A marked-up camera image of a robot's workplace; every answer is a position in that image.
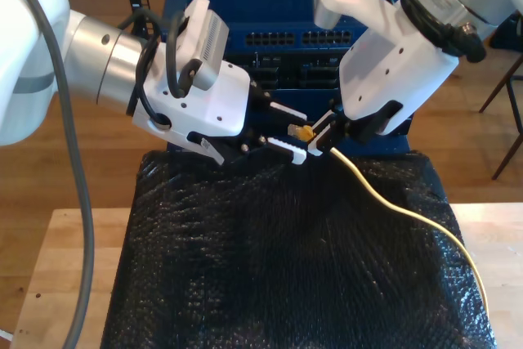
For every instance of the black bubble wrap mat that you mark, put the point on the black bubble wrap mat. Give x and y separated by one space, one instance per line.
286 283

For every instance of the black rack server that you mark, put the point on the black rack server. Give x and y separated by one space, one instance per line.
314 75

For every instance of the dark rack base plate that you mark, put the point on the dark rack base plate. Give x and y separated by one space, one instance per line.
367 148

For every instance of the black metal chair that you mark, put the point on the black metal chair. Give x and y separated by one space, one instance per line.
501 86

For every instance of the person's leg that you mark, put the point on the person's leg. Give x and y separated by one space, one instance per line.
508 36

